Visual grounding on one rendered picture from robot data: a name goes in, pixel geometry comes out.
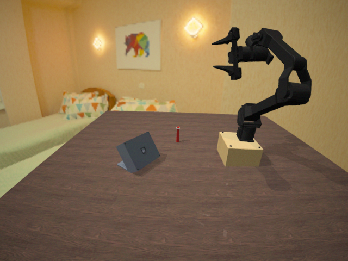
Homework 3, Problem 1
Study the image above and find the dark grey sloped panel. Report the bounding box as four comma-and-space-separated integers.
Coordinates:
116, 132, 160, 173

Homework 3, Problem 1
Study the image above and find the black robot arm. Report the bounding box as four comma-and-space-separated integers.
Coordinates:
236, 28, 312, 142

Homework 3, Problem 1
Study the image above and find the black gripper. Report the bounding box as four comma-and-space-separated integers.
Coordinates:
212, 27, 256, 80

